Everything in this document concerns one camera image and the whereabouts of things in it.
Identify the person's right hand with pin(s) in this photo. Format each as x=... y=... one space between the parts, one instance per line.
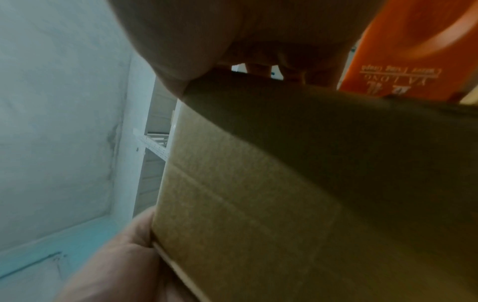
x=231 y=29

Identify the orange tape dispenser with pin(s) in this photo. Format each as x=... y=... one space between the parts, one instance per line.
x=403 y=44

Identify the white metal shelving unit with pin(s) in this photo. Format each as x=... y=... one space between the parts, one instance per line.
x=153 y=182

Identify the person's left hand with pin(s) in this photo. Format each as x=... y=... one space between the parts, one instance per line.
x=123 y=265

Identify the brown cardboard box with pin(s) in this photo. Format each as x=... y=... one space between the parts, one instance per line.
x=298 y=191

